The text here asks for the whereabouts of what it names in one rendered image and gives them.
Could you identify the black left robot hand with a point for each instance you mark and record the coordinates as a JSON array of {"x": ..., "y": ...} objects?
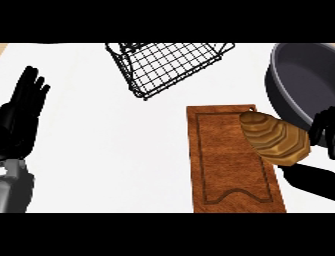
[{"x": 15, "y": 123}]

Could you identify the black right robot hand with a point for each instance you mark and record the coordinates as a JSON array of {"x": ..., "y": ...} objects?
[{"x": 330, "y": 130}]

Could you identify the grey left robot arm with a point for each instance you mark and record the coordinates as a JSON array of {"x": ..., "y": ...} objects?
[{"x": 5, "y": 193}]

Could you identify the golden brown croissant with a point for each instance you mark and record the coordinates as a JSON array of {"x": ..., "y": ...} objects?
[{"x": 274, "y": 138}]

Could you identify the dark grey pot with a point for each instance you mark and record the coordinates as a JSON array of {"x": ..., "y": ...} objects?
[{"x": 312, "y": 86}]

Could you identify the brown wooden cutting board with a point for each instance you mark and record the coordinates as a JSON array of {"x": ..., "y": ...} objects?
[{"x": 226, "y": 163}]

